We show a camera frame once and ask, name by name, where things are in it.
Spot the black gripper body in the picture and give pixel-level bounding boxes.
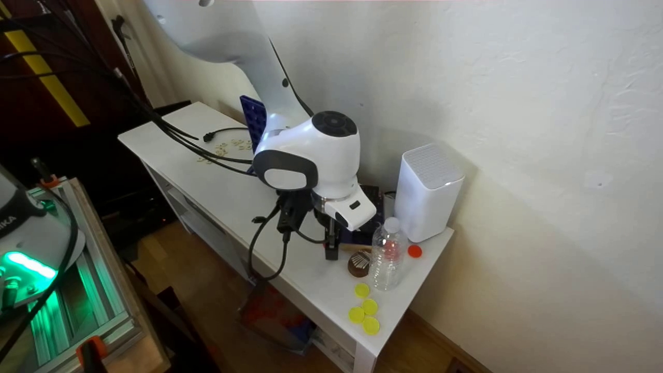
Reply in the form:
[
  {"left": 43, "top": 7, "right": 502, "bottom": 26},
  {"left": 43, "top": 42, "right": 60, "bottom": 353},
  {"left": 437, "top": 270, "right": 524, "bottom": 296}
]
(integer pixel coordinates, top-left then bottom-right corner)
[{"left": 316, "top": 204, "right": 363, "bottom": 245}]

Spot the purple token game grid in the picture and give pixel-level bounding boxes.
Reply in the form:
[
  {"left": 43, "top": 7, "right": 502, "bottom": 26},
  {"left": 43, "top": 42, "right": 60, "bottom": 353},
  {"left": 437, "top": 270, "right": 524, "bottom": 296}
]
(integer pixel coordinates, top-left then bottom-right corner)
[{"left": 238, "top": 93, "right": 274, "bottom": 153}]

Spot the brown round coaster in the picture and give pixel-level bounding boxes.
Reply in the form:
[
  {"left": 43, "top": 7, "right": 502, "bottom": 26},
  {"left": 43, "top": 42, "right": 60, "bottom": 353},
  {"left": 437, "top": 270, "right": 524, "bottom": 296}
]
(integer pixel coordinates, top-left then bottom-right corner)
[{"left": 346, "top": 248, "right": 375, "bottom": 280}]

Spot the white side table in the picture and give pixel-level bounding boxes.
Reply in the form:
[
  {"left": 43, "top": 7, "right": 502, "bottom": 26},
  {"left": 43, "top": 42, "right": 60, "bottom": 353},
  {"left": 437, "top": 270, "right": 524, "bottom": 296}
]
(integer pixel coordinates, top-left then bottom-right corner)
[{"left": 116, "top": 99, "right": 456, "bottom": 373}]

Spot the clear plastic bottle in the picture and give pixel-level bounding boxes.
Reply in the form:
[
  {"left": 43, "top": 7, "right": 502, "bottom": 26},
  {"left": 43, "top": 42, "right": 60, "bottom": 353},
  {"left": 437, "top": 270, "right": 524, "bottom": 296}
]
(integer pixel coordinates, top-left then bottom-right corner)
[{"left": 368, "top": 215, "right": 410, "bottom": 292}]

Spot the reddish storage box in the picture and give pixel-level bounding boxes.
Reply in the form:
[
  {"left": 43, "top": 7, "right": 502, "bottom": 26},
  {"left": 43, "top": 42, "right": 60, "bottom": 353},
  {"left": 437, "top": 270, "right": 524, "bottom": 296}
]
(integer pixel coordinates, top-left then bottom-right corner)
[{"left": 239, "top": 277, "right": 319, "bottom": 353}]

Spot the white plastic container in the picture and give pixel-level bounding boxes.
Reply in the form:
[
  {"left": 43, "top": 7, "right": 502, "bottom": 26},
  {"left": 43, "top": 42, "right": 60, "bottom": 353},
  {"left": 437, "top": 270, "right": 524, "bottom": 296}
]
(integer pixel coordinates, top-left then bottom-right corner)
[{"left": 393, "top": 140, "right": 465, "bottom": 245}]

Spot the orange black clamp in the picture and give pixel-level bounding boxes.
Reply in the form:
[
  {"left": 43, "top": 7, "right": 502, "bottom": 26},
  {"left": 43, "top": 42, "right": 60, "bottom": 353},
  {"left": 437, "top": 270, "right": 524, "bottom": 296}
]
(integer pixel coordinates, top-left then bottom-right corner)
[
  {"left": 26, "top": 155, "right": 61, "bottom": 193},
  {"left": 75, "top": 334, "right": 111, "bottom": 373}
]

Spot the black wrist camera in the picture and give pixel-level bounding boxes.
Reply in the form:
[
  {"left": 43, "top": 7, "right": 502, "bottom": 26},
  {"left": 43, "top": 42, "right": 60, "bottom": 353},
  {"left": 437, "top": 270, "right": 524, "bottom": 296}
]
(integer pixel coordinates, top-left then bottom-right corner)
[{"left": 276, "top": 191, "right": 312, "bottom": 236}]

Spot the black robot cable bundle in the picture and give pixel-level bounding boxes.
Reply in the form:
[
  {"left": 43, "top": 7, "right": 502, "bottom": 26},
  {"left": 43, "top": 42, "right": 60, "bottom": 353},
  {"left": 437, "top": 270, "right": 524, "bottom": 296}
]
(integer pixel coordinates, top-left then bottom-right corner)
[{"left": 0, "top": 7, "right": 328, "bottom": 361}]

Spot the black cable with plug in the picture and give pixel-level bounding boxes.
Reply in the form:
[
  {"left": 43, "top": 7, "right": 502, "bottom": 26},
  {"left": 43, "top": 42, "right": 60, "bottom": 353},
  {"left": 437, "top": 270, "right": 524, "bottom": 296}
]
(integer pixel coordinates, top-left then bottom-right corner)
[{"left": 200, "top": 122, "right": 250, "bottom": 145}]

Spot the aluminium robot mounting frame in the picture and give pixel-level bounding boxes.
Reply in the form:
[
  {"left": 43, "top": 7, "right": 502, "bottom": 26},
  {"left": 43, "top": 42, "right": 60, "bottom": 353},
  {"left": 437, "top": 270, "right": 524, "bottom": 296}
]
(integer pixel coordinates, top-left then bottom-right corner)
[{"left": 0, "top": 173, "right": 151, "bottom": 373}]

